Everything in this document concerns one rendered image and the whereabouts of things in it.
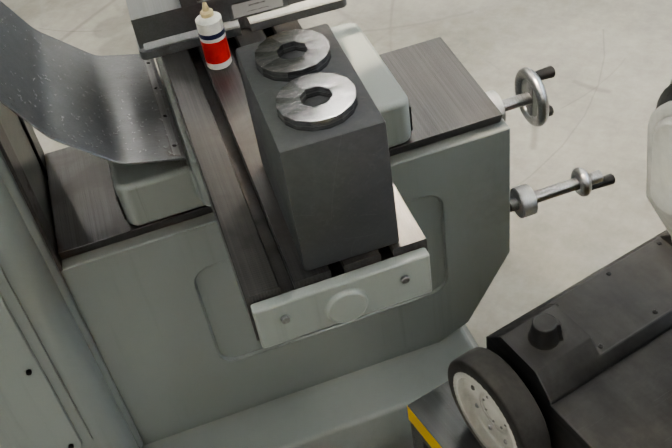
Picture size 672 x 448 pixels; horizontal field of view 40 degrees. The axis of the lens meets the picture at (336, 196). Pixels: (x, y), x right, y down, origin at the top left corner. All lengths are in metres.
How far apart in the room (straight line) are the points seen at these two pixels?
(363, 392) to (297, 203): 0.91
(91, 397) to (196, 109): 0.58
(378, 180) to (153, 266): 0.62
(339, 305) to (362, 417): 0.76
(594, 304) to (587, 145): 1.24
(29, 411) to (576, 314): 0.91
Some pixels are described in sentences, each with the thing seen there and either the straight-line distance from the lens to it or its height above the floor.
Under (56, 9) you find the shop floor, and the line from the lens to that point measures 3.78.
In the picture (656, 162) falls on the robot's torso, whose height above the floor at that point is 0.98.
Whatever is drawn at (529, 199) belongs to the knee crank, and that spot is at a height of 0.53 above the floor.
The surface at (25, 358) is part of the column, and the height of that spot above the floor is 0.61.
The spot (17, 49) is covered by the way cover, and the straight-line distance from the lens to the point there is 1.51.
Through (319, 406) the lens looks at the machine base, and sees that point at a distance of 1.87.
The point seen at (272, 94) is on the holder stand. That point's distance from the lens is 1.04.
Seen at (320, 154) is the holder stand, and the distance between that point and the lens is 0.98.
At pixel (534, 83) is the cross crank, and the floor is 0.68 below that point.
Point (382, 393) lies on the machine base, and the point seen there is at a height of 0.20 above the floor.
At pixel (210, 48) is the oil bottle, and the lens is 1.42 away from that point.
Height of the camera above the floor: 1.72
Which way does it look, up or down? 42 degrees down
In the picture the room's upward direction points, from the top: 10 degrees counter-clockwise
